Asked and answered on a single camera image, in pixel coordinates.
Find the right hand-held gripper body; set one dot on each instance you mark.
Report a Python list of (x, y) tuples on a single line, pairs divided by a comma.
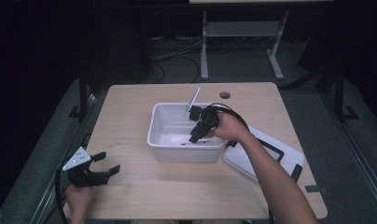
[(208, 119)]

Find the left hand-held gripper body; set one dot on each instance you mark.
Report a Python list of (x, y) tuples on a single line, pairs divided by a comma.
[(80, 175)]

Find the white plastic storage box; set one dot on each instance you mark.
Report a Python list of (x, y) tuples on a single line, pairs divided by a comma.
[(171, 127)]

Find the person's right hand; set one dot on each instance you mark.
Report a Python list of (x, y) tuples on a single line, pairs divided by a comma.
[(230, 126)]

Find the person's left hand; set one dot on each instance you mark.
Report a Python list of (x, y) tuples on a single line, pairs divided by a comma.
[(78, 199)]

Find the black metal stand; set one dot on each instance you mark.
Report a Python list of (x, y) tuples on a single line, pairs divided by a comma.
[(83, 93), (339, 96)]

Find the grey tape strip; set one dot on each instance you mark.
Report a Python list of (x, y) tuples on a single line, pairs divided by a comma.
[(314, 188)]

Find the metal floor rail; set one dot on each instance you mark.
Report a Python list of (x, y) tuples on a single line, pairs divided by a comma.
[(357, 155), (68, 149)]

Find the desk with grey metal frame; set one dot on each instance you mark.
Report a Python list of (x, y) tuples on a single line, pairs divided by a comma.
[(242, 28)]

